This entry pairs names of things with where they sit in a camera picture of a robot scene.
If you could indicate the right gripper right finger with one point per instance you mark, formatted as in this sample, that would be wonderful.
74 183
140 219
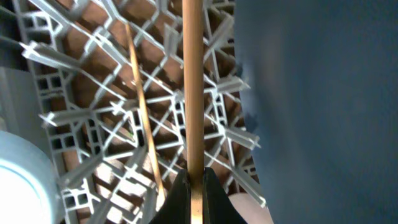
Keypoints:
217 207

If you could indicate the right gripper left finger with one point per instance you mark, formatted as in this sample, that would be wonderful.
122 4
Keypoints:
176 208

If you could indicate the pink cup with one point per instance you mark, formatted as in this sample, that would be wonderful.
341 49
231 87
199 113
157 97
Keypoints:
250 210

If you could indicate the small blue bowl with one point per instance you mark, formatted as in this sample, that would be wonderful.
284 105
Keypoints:
29 190

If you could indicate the dark blue plate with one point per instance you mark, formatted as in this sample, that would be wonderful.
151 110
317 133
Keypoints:
322 98

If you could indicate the grey dishwasher rack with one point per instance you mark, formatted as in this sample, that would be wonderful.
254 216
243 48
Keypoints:
75 55

